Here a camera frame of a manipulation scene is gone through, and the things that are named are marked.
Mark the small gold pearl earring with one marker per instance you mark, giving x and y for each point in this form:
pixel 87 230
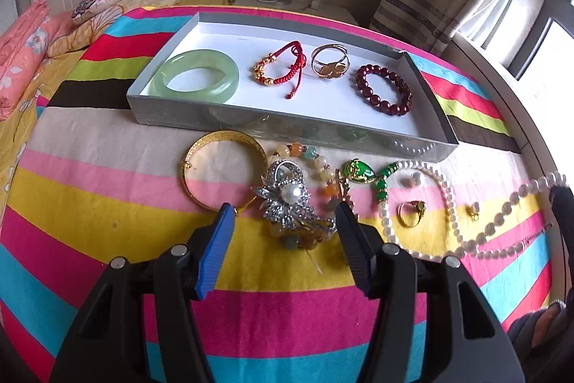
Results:
pixel 473 211

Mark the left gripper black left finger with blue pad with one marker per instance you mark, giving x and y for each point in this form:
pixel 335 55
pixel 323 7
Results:
pixel 107 342

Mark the yellow shell pattern pillow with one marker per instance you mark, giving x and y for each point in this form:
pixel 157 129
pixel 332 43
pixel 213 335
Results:
pixel 88 31

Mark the green jade bangle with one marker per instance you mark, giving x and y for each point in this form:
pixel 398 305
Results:
pixel 200 75

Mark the grey shallow jewelry box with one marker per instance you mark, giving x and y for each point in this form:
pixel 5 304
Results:
pixel 325 112

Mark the striped colourful bed cover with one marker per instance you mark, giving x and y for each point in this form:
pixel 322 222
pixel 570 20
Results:
pixel 93 184

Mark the folded pink floral quilt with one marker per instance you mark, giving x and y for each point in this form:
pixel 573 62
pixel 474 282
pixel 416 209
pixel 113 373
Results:
pixel 23 47

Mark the silver pearl brooch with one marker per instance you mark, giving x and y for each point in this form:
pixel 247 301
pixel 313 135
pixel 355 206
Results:
pixel 286 203

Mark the yellow floral bed sheet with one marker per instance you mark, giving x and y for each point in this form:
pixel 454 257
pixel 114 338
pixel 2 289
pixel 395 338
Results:
pixel 16 129

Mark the gold bangle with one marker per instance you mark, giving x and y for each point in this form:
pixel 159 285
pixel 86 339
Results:
pixel 221 167

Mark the white nightstand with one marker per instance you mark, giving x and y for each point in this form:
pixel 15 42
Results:
pixel 319 9

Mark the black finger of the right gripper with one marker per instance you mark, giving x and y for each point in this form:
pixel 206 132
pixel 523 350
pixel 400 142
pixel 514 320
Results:
pixel 562 204

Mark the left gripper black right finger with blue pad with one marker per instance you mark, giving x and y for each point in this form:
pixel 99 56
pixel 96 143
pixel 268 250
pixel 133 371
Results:
pixel 464 341

